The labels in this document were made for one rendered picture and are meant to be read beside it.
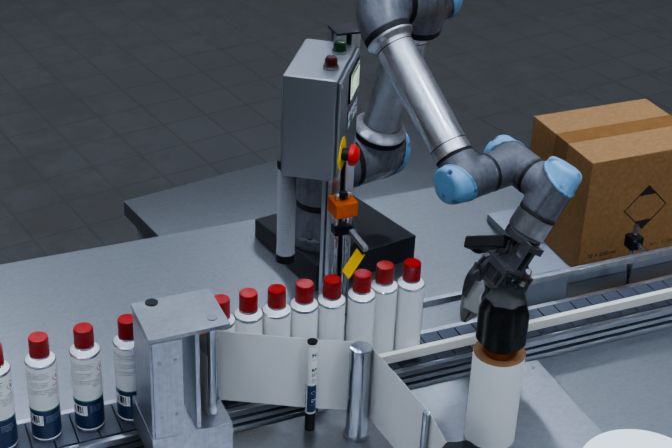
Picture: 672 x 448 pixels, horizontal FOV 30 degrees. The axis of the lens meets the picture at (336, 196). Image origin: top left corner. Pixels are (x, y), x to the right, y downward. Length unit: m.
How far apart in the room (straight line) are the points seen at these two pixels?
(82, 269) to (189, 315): 0.75
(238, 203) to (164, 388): 1.01
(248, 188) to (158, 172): 1.85
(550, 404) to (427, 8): 0.79
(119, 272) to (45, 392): 0.64
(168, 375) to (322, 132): 0.47
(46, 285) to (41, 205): 2.00
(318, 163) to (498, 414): 0.52
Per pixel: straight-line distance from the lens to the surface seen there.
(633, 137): 2.80
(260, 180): 3.10
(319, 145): 2.12
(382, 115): 2.66
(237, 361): 2.19
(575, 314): 2.54
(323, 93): 2.08
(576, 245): 2.77
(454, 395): 2.34
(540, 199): 2.35
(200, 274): 2.73
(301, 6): 6.54
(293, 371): 2.18
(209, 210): 2.97
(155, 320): 2.05
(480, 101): 5.58
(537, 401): 2.35
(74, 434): 2.25
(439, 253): 2.84
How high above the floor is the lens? 2.32
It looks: 29 degrees down
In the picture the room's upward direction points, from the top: 2 degrees clockwise
